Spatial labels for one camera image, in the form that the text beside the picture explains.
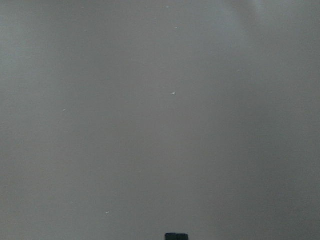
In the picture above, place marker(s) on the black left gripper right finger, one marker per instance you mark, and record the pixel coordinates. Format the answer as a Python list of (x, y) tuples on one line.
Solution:
[(182, 236)]

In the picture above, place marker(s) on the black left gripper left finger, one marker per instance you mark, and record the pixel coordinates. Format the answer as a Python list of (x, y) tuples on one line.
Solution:
[(170, 236)]

